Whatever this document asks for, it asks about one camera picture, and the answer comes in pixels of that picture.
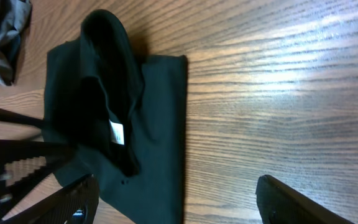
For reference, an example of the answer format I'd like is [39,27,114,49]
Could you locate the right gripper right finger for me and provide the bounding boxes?
[255,175,351,224]

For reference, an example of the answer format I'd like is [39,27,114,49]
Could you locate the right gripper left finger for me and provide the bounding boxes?
[0,174,99,224]

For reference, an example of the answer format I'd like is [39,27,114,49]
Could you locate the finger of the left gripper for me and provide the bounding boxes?
[0,109,45,128]
[0,140,75,219]

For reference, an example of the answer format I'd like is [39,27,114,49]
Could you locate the black t-shirt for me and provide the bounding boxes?
[42,9,187,223]

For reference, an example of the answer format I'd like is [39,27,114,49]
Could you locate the folded grey trousers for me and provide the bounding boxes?
[0,0,32,86]

